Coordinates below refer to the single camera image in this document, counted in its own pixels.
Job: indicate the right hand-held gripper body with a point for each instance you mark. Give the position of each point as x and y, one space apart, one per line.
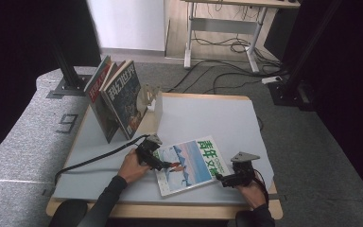
244 171

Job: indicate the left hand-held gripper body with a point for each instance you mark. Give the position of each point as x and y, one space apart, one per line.
146 153

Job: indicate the white magazine green lettering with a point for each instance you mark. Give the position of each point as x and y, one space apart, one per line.
192 164

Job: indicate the beige expandable book rack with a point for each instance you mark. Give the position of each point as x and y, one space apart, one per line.
154 104

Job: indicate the dark blue lava magazine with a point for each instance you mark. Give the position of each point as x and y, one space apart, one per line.
126 101

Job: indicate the person's left hand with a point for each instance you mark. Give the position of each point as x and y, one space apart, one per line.
130 168

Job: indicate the person's right hand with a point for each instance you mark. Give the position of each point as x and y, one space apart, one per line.
255 195

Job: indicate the person's right leg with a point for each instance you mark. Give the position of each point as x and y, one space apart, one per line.
244 220

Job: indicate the wooden table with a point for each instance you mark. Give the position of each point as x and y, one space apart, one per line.
170 212

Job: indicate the white power strip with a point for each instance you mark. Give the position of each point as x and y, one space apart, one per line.
271 80

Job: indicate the black slanted metal stand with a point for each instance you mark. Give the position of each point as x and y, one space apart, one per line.
291 85

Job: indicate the black metal stand square base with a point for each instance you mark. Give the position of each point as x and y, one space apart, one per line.
67 80

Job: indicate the dark curtain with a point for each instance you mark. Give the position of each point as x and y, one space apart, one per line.
15 47
353 78

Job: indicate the white metal desk frame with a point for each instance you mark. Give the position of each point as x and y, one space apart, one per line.
223 26

